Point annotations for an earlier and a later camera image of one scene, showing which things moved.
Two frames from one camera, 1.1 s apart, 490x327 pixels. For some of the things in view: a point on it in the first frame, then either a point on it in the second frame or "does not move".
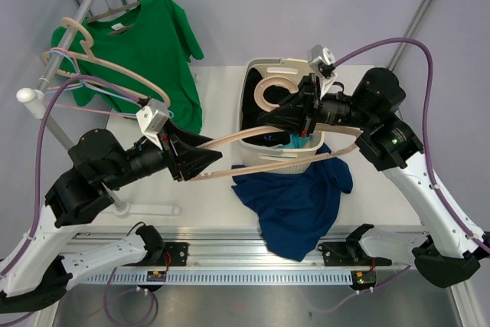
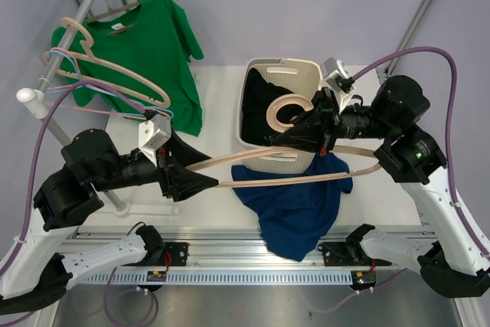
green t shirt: x=138 y=57 does not move
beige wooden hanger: x=259 y=96 → x=276 y=125
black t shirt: x=256 y=117 does not move
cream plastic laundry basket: x=284 y=68 does not move
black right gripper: x=297 y=112 → x=315 y=129
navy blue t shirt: x=295 y=206 does not move
